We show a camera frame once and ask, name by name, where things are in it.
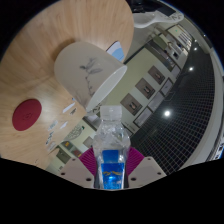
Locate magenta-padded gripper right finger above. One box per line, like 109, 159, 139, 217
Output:
125, 147, 168, 189

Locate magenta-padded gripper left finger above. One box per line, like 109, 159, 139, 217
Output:
59, 147, 100, 189

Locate clear blue-labelled water bottle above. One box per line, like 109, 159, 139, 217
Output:
92, 105, 132, 190

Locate white lattice plastic chair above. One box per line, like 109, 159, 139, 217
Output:
64, 124, 86, 142

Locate round ceiling lights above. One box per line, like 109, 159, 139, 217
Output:
162, 46, 202, 118

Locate flat round red coaster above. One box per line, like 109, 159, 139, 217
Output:
12, 98, 43, 132

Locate framed wall pictures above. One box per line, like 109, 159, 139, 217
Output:
119, 64, 184, 128

